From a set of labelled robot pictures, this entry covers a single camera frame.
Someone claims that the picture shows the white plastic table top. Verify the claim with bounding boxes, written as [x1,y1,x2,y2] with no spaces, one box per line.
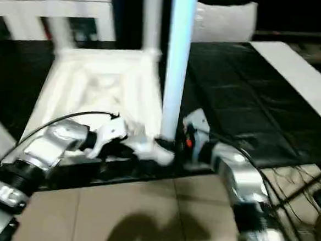
[18,40,182,166]

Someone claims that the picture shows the black work mat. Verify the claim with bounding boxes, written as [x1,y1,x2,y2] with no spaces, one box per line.
[0,25,321,212]

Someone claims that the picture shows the light grey pillow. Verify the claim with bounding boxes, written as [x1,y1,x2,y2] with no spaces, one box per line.
[191,0,258,48]

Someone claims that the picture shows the white flat board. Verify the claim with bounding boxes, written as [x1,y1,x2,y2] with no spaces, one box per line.
[243,40,321,132]

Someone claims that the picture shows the white glass-door cabinet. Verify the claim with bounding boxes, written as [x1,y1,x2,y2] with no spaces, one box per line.
[0,0,117,47]

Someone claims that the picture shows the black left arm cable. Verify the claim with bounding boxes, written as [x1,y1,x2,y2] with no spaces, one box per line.
[1,104,120,173]

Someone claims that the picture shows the tangled floor cables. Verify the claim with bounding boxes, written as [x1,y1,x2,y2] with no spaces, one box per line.
[264,161,321,221]

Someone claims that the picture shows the black metal table frame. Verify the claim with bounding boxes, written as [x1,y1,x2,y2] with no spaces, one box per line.
[276,159,321,210]

